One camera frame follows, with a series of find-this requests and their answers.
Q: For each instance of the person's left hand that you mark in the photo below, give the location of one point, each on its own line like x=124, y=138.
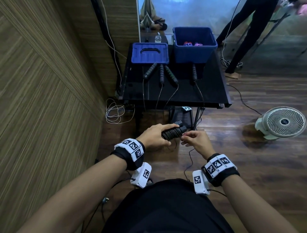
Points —
x=151, y=138

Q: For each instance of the person's right hand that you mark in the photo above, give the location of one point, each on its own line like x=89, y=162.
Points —
x=201, y=142

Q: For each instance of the blue plastic bin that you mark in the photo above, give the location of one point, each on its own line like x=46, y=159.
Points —
x=195, y=55

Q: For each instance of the person's right forearm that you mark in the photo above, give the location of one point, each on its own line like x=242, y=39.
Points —
x=254, y=206

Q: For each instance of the person's left forearm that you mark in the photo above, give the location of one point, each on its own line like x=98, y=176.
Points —
x=72, y=196

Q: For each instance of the person's black clothing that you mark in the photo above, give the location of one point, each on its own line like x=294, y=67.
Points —
x=168, y=208

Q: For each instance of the blue bin lid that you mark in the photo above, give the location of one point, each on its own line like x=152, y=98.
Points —
x=139, y=58

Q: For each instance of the black wristband with marker tags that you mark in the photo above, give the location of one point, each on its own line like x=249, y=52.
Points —
x=128, y=151
x=220, y=169

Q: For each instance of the black glossy low table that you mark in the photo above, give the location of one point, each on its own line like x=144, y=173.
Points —
x=213, y=91

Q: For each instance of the white floor fan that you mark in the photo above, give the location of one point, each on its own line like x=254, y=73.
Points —
x=283, y=122

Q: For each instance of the black pouch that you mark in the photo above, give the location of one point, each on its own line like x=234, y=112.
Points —
x=148, y=40

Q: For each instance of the white water bottle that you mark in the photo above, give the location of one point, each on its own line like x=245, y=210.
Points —
x=158, y=39

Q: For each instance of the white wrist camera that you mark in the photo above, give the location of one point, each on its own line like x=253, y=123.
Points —
x=141, y=175
x=200, y=182

